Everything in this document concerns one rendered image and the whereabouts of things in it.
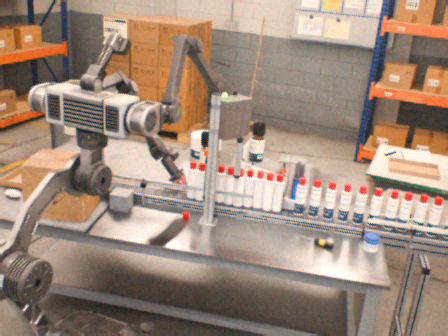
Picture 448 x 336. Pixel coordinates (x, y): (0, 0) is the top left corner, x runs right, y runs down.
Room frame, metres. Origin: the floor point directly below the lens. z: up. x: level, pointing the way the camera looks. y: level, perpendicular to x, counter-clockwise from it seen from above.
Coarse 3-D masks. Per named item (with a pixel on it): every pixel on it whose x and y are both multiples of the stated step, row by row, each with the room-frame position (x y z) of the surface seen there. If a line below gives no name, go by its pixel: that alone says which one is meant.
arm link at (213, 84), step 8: (200, 40) 2.46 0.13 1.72; (200, 48) 2.45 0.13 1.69; (192, 56) 2.49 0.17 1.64; (200, 56) 2.51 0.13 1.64; (200, 64) 2.53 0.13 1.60; (208, 64) 2.59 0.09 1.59; (200, 72) 2.57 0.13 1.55; (208, 72) 2.58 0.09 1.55; (208, 80) 2.61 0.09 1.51; (216, 80) 2.65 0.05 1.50; (208, 88) 2.67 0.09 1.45; (216, 88) 2.65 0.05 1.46
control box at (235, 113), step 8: (232, 96) 2.44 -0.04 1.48; (240, 96) 2.45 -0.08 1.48; (224, 104) 2.34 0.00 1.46; (232, 104) 2.35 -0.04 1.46; (240, 104) 2.38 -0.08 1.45; (248, 104) 2.42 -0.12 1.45; (224, 112) 2.33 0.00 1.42; (232, 112) 2.35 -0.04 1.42; (240, 112) 2.39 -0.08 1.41; (248, 112) 2.43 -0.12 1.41; (224, 120) 2.33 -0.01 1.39; (232, 120) 2.35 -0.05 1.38; (240, 120) 2.39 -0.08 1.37; (248, 120) 2.43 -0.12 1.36; (224, 128) 2.33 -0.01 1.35; (232, 128) 2.36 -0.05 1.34; (240, 128) 2.39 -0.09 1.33; (248, 128) 2.43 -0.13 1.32; (224, 136) 2.32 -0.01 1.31; (232, 136) 2.36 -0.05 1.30; (240, 136) 2.40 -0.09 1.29
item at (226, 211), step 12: (108, 192) 2.57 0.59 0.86; (168, 204) 2.50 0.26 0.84; (180, 204) 2.49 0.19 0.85; (192, 204) 2.48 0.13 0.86; (252, 216) 2.42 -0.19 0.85; (264, 216) 2.41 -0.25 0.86; (276, 216) 2.40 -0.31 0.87; (336, 216) 2.44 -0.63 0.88; (312, 228) 2.36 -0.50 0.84; (324, 228) 2.36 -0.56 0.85; (336, 228) 2.34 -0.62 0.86; (348, 228) 2.33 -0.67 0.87; (360, 228) 2.33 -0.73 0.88
